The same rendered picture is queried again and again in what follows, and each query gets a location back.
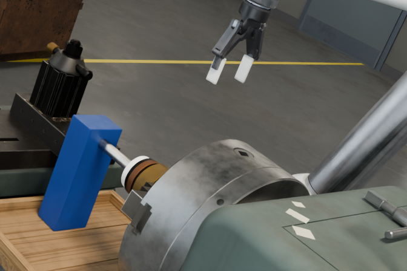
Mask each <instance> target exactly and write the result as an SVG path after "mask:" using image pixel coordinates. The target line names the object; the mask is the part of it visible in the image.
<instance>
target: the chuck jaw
mask: <svg viewBox="0 0 407 271"><path fill-rule="evenodd" d="M153 185H154V183H151V182H147V181H146V183H145V184H144V186H142V187H141V189H140V190H139V191H138V190H134V189H132V190H131V192H130V194H129V196H128V198H127V199H126V201H125V203H124V205H123V207H122V208H121V211H122V212H123V213H125V214H126V215H127V216H128V217H129V218H130V219H131V220H132V221H131V223H130V224H131V225H132V226H134V227H135V229H134V231H133V232H134V233H136V234H137V233H141V232H142V230H143V228H144V226H145V224H146V223H147V221H148V219H149V218H150V216H151V214H152V212H150V210H151V208H152V207H151V206H150V205H148V206H144V205H143V204H142V203H141V200H142V199H143V198H144V196H145V195H146V193H147V192H148V191H149V190H150V188H151V187H152V186H153Z"/></svg>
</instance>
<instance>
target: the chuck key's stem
mask: <svg viewBox="0 0 407 271"><path fill-rule="evenodd" d="M365 199H366V200H368V201H369V202H371V203H372V204H374V205H375V206H377V207H378V208H381V209H383V210H384V211H386V212H387V213H389V214H390V215H392V219H393V220H394V221H396V222H397V223H398V224H400V225H401V226H403V227H407V211H406V210H404V209H403V208H402V207H399V208H397V207H395V206H394V205H392V204H391V203H389V202H388V201H387V199H385V198H383V197H382V196H381V195H379V194H378V193H376V192H374V191H373V190H371V191H368V192H367V194H366V195H365Z"/></svg>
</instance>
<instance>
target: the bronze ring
mask: <svg viewBox="0 0 407 271"><path fill-rule="evenodd" d="M167 170H169V168H168V167H166V166H165V165H163V164H159V163H158V162H157V161H155V160H153V159H152V158H145V159H143V160H141V161H139V162H137V163H136V164H135V165H134V166H133V167H132V168H131V169H130V170H129V172H128V174H127V176H126V178H125V182H124V187H125V190H126V191H127V192H128V194H130V192H131V190H132V189H134V190H138V191H139V190H140V189H141V187H142V186H144V184H145V183H146V181H147V182H151V183H155V182H157V181H158V179H159V178H160V177H161V176H162V175H163V174H164V173H165V172H166V171H167Z"/></svg>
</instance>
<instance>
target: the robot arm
mask: <svg viewBox="0 0 407 271"><path fill-rule="evenodd" d="M371 1H375V2H379V3H381V4H385V5H389V6H391V7H395V8H399V9H401V10H404V11H407V0H371ZM278 2H279V0H243V1H242V4H241V6H240V9H239V13H240V14H241V16H242V17H241V18H240V20H239V21H238V20H237V19H234V18H233V19H232V21H231V23H230V25H229V27H228V28H227V30H226V31H225V32H224V34H223V35H222V37H221V38H220V39H219V41H218V42H217V44H216V45H215V46H214V48H213V49H212V52H213V54H215V55H216V56H215V58H214V60H213V63H212V65H211V68H210V70H209V72H208V75H207V78H206V80H208V81H210V82H211V83H213V84H217V81H218V79H219V76H220V74H221V72H222V69H223V66H224V65H225V62H226V60H227V59H226V58H225V57H226V56H227V55H228V54H229V52H230V51H231V50H232V49H233V48H234V47H235V46H236V45H237V44H238V43H239V42H240V41H243V40H244V39H246V44H247V54H244V56H243V58H242V61H241V63H240V65H239V68H238V70H237V73H236V75H235V77H234V78H235V79H237V80H238V81H240V82H242V83H244V82H245V80H246V78H247V75H248V73H249V71H250V68H251V66H252V64H253V61H254V60H258V59H259V57H260V55H261V52H262V45H263V37H264V33H265V30H266V26H267V25H266V24H265V23H266V22H267V20H268V18H269V16H270V13H271V8H276V7H277V4H278ZM406 144H407V71H406V72H405V73H404V74H403V75H402V77H401V78H400V79H399V80H398V81H397V82H396V83H395V84H394V85H393V86H392V87H391V88H390V89H389V90H388V91H387V92H386V93H385V94H384V95H383V97H382V98H381V99H380V100H379V101H378V102H377V103H376V104H375V105H374V106H373V107H372V108H371V109H370V110H369V111H368V112H367V113H366V114H365V116H364V117H363V118H362V119H361V120H360V121H359V122H358V123H357V124H356V125H355V127H353V129H352V130H350V132H349V133H347V135H346V136H345V137H344V138H343V139H342V140H341V141H340V142H339V143H338V144H337V146H336V147H335V148H334V149H333V150H332V151H331V152H330V153H329V154H328V155H327V156H326V157H325V158H324V159H323V160H322V161H321V162H320V163H319V165H318V166H317V167H316V168H315V169H314V170H313V171H312V172H311V173H310V174H294V175H293V177H295V178H296V179H298V180H299V181H301V182H302V183H303V184H304V185H305V186H306V187H307V189H308V190H309V193H310V195H317V194H326V193H332V192H342V191H351V190H356V189H362V188H363V187H364V186H365V185H366V184H367V183H368V182H369V181H370V180H371V179H372V178H373V177H374V176H375V175H376V174H377V173H378V172H379V171H380V170H381V169H382V168H383V167H384V166H385V165H386V164H387V163H388V162H389V161H390V160H391V159H392V158H393V157H394V156H395V155H396V154H397V153H398V152H399V151H400V150H401V149H402V148H403V147H404V146H405V145H406Z"/></svg>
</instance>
